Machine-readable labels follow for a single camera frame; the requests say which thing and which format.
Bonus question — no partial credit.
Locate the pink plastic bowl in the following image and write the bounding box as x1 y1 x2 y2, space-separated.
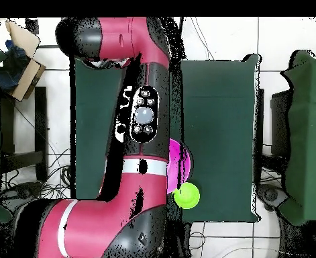
166 138 194 195

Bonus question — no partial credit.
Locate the small green plastic bowl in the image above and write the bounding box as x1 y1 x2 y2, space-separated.
172 181 201 210

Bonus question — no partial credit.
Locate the dark green tablecloth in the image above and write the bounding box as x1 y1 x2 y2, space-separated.
69 56 262 223

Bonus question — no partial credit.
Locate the black chair base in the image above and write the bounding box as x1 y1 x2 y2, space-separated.
0 181 44 213
256 183 290 212

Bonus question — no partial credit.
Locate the dark blue cloth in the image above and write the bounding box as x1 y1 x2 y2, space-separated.
0 40 31 93

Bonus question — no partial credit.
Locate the cardboard box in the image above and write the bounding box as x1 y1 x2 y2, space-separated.
4 19 47 103

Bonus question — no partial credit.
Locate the tangle of floor cables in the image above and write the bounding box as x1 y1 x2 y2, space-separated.
0 147 72 201

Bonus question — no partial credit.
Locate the black stool frame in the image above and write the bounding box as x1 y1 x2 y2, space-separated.
0 85 49 182

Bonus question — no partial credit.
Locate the black metal frame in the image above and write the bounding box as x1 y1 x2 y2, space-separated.
25 17 60 49

